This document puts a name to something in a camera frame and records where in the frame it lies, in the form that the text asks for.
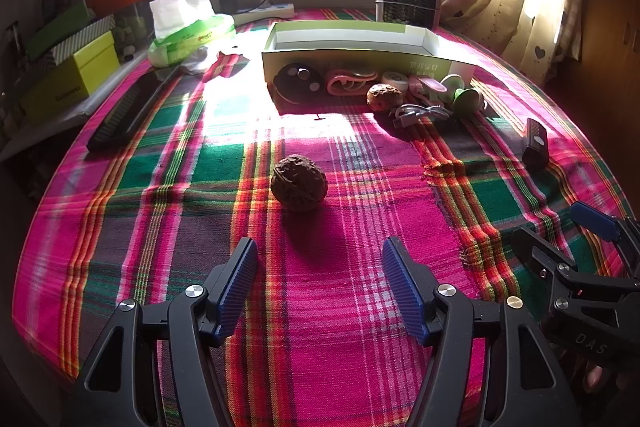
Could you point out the pink bar clip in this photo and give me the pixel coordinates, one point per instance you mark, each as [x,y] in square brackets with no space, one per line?
[425,87]

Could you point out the pink plaid tablecloth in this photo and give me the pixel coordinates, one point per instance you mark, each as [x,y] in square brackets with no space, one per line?
[350,227]

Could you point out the black round gadget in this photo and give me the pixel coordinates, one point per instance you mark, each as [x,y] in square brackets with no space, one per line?
[297,79]

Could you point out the black remote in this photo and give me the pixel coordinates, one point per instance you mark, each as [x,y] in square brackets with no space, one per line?
[535,144]

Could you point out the green tissue pack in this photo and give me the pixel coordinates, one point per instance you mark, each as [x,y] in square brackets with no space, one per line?
[187,29]

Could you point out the pitted light walnut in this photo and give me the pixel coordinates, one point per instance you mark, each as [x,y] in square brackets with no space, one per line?
[384,98]

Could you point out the green and white cardboard box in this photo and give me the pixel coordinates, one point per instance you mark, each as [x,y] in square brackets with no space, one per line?
[345,38]

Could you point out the yellow-green box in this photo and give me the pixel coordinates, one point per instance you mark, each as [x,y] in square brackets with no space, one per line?
[75,74]

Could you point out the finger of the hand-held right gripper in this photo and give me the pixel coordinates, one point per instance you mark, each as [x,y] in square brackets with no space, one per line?
[597,221]
[542,252]

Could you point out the striped box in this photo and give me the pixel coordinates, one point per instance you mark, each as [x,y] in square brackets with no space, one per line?
[82,39]

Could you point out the dark wrinkled walnut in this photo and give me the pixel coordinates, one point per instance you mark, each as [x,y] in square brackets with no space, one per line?
[299,183]

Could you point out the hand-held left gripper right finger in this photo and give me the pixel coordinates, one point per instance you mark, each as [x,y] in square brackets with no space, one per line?
[405,292]

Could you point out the dark green box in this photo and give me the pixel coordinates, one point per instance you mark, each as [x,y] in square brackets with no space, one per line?
[55,32]

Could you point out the pink loop clip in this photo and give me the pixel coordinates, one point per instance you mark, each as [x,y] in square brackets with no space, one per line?
[350,82]

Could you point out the person's right hand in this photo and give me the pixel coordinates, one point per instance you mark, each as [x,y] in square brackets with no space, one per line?
[597,377]

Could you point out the white power strip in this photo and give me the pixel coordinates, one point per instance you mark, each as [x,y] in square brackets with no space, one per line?
[265,11]

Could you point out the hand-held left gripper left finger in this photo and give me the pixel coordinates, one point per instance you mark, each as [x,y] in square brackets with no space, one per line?
[237,292]

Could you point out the white tape roll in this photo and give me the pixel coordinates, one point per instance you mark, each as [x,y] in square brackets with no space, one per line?
[395,79]

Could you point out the crumpled white tissue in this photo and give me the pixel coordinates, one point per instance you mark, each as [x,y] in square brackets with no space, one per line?
[195,63]

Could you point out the black ribbed bar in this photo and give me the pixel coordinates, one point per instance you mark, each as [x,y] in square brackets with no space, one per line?
[125,112]

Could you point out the green and white spool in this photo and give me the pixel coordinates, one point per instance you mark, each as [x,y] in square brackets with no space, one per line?
[467,101]

